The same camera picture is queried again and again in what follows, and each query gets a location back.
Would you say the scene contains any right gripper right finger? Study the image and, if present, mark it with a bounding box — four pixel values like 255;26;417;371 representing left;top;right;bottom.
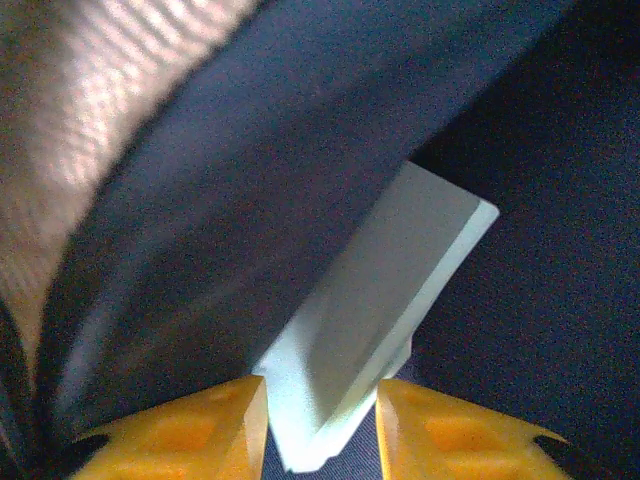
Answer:
373;377;572;480

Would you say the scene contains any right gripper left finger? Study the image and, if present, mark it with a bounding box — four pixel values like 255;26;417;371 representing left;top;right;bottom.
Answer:
69;374;270;480

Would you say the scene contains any blue sticky note pad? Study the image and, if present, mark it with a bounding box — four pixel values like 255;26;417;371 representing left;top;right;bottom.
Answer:
251;159;501;475

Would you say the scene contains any navy blue backpack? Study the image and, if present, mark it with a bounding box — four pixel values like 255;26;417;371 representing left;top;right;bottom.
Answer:
0;0;640;480

